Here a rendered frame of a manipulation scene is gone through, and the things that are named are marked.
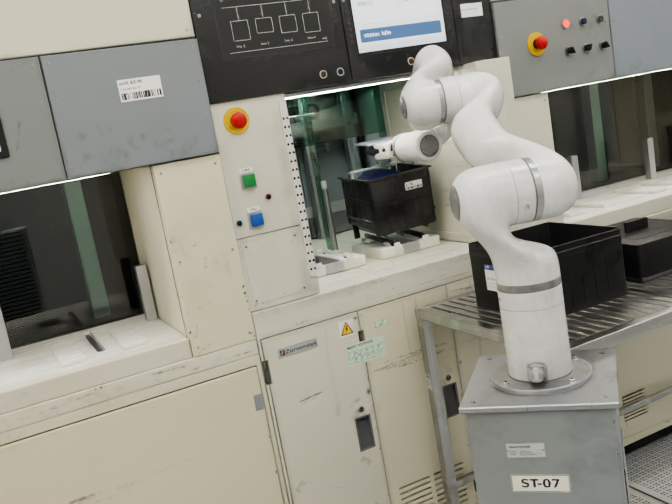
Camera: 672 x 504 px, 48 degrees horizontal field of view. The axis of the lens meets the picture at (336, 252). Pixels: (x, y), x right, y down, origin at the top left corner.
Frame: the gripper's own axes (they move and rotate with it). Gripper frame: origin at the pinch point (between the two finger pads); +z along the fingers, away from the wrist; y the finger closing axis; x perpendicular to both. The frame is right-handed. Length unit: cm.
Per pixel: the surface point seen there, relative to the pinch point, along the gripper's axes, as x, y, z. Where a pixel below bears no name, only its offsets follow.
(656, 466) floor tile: -120, 67, -32
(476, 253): -29, -1, -49
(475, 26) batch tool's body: 30.3, 22.7, -27.6
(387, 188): -11.5, -4.0, -9.3
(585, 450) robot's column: -53, -25, -114
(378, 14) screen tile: 36.7, -8.2, -29.4
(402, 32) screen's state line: 31.3, -1.6, -29.1
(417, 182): -11.7, 6.4, -9.4
